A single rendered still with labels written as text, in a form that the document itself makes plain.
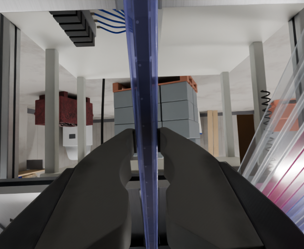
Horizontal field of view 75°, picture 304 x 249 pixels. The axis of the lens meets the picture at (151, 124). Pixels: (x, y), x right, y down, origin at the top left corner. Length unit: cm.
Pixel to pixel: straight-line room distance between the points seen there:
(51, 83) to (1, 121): 20
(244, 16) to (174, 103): 220
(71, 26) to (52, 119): 30
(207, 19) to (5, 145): 57
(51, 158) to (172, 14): 52
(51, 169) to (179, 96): 224
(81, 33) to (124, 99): 259
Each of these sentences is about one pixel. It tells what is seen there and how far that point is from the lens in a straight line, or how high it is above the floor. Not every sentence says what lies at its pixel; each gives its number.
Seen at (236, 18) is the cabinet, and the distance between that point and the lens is 60.
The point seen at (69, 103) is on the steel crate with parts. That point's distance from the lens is 380.
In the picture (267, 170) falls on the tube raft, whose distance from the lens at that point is 23.
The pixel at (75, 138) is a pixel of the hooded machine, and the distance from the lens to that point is 613.
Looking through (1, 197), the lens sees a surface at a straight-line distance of 30.
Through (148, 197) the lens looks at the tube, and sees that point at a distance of 18.
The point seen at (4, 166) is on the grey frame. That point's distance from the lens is 57.
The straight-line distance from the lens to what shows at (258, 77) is 72.
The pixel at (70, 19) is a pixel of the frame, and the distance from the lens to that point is 46.
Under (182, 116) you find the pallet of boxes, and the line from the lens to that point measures 267.
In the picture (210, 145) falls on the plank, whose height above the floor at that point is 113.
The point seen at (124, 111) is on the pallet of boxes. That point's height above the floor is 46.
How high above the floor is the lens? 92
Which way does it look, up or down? 5 degrees down
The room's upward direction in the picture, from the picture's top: 178 degrees clockwise
